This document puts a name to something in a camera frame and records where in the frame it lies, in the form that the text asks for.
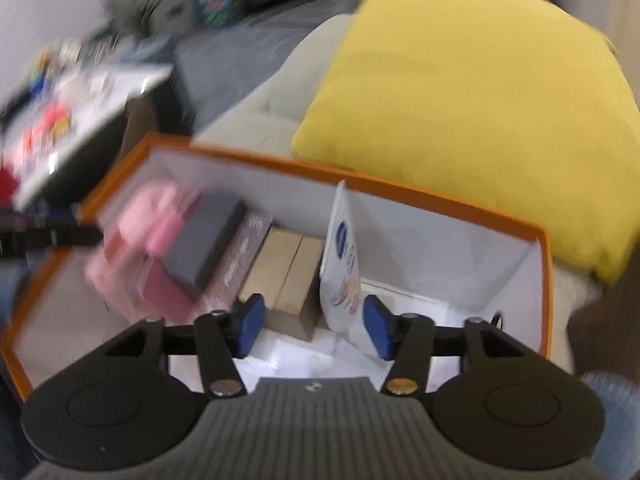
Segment white lotion tube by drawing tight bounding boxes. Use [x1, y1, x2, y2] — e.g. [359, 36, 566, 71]
[319, 179, 397, 362]

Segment person's left leg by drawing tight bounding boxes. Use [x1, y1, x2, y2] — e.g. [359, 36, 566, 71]
[0, 260, 32, 323]

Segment red cup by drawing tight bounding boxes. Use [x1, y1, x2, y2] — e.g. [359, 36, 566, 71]
[0, 167, 24, 207]

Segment dark grey box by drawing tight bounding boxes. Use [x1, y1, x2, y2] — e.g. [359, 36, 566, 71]
[162, 192, 250, 302]

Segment pink snap wallet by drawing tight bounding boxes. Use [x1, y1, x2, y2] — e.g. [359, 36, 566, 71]
[85, 182, 207, 324]

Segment white marble coffee table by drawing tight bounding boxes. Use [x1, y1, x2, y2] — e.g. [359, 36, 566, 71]
[0, 35, 194, 211]

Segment orange cardboard box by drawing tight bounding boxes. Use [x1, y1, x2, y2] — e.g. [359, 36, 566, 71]
[0, 132, 554, 404]

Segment tan cardboard box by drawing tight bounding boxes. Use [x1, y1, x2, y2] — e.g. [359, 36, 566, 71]
[237, 227, 327, 344]

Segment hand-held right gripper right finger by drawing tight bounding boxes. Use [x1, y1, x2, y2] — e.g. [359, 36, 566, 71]
[362, 295, 528, 400]

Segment purple-brown box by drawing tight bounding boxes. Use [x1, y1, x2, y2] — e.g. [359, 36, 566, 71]
[200, 210, 275, 312]

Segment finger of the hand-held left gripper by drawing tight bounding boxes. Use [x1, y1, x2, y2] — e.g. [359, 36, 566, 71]
[0, 208, 82, 229]
[0, 227, 104, 259]

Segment beige sofa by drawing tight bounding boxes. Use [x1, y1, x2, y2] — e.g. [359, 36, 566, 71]
[192, 12, 640, 377]

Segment long-leaf potted plant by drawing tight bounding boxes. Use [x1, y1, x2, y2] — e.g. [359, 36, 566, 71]
[125, 0, 174, 37]

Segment brown sock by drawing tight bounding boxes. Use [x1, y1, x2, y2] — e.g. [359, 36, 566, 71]
[567, 290, 632, 377]

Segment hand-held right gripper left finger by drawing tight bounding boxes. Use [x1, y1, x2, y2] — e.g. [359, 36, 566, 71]
[102, 294, 267, 401]

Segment yellow pillow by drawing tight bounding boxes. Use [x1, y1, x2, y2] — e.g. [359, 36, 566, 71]
[291, 0, 640, 287]

